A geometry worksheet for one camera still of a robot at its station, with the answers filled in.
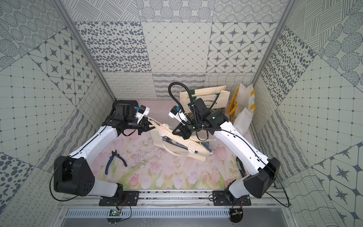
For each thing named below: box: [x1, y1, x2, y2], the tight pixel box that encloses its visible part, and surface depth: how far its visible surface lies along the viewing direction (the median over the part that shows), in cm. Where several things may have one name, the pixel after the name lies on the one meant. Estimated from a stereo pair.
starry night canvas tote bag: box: [147, 117, 217, 162], surface depth 69 cm
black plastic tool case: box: [107, 99, 139, 118], surface depth 68 cm
